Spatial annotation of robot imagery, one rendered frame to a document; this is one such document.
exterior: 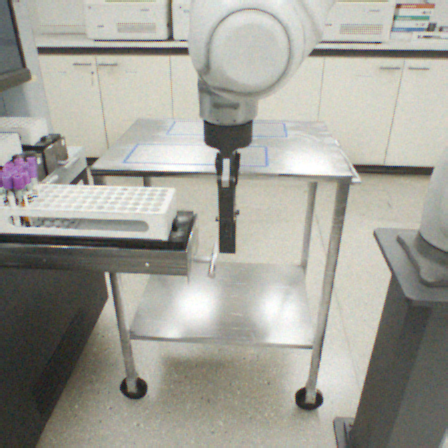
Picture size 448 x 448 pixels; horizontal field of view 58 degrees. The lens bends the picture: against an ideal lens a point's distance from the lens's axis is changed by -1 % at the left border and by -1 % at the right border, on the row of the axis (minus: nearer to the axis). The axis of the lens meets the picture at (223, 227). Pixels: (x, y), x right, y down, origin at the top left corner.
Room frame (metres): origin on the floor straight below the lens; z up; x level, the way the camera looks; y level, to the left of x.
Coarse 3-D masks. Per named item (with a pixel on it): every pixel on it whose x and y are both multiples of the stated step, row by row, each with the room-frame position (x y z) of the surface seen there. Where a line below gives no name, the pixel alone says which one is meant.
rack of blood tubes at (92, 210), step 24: (48, 192) 0.67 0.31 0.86; (72, 192) 0.67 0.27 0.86; (96, 192) 0.66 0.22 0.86; (120, 192) 0.66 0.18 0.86; (144, 192) 0.66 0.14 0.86; (168, 192) 0.66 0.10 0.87; (0, 216) 0.60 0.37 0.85; (48, 216) 0.59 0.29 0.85; (72, 216) 0.59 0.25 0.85; (96, 216) 0.59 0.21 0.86; (120, 216) 0.58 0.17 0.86; (144, 216) 0.58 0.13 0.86; (168, 216) 0.60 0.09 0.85
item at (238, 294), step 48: (144, 144) 1.06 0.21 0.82; (192, 144) 1.06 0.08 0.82; (288, 144) 1.06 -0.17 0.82; (336, 144) 1.19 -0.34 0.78; (336, 192) 0.86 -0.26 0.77; (336, 240) 0.85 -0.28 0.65; (192, 288) 1.13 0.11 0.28; (240, 288) 1.13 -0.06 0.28; (288, 288) 1.13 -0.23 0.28; (144, 336) 0.90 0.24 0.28; (192, 336) 0.90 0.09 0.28; (240, 336) 0.90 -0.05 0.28; (288, 336) 0.90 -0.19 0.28; (144, 384) 0.90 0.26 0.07
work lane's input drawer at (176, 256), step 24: (192, 216) 0.66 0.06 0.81; (0, 240) 0.59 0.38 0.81; (24, 240) 0.59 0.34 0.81; (48, 240) 0.59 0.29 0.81; (72, 240) 0.58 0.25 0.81; (96, 240) 0.58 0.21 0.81; (120, 240) 0.58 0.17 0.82; (144, 240) 0.57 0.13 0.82; (168, 240) 0.57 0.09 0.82; (192, 240) 0.62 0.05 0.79; (0, 264) 0.58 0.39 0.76; (24, 264) 0.58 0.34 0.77; (48, 264) 0.58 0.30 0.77; (72, 264) 0.57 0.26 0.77; (96, 264) 0.57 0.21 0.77; (120, 264) 0.57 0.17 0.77; (144, 264) 0.56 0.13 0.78; (168, 264) 0.56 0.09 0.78; (192, 264) 0.60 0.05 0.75; (216, 264) 0.60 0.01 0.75
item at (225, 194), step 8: (216, 176) 0.56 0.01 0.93; (232, 176) 0.56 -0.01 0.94; (232, 184) 0.56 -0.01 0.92; (224, 192) 0.57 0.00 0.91; (232, 192) 0.57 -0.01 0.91; (224, 200) 0.57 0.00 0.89; (232, 200) 0.57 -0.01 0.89; (224, 208) 0.58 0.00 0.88; (232, 208) 0.57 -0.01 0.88; (224, 216) 0.58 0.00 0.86; (232, 216) 0.58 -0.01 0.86
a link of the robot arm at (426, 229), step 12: (444, 156) 0.69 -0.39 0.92; (444, 168) 0.67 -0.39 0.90; (432, 180) 0.70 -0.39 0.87; (444, 180) 0.66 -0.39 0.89; (432, 192) 0.68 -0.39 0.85; (444, 192) 0.66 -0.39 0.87; (432, 204) 0.67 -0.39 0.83; (444, 204) 0.64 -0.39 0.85; (432, 216) 0.67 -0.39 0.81; (444, 216) 0.63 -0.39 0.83; (420, 228) 0.70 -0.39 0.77; (432, 228) 0.66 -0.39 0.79; (444, 228) 0.63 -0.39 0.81; (432, 240) 0.66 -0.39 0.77; (444, 240) 0.64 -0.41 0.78
